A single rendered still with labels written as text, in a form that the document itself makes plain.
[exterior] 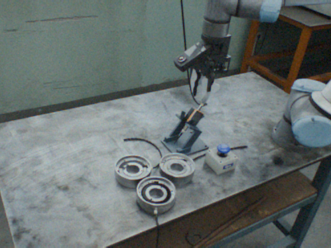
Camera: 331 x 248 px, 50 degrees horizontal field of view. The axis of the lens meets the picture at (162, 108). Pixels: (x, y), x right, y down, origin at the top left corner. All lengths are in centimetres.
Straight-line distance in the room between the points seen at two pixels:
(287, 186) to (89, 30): 165
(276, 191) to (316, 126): 49
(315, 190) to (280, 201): 18
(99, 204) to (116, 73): 186
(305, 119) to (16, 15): 181
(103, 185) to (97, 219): 12
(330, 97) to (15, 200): 89
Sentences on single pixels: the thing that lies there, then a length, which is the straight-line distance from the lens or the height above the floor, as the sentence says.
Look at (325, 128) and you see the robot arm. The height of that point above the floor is 99.
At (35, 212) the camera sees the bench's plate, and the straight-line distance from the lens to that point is 98.
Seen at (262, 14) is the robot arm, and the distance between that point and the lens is 97.
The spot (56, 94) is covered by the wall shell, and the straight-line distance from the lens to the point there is 265.
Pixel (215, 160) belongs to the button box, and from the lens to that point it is 109.
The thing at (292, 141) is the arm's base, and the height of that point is 83.
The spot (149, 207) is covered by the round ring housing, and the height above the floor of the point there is 83.
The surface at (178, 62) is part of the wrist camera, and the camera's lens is 100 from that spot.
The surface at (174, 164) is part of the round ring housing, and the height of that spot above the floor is 82.
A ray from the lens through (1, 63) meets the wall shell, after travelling 247.
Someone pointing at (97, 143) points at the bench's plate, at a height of 80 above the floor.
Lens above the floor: 152
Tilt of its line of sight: 32 degrees down
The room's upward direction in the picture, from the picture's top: 6 degrees clockwise
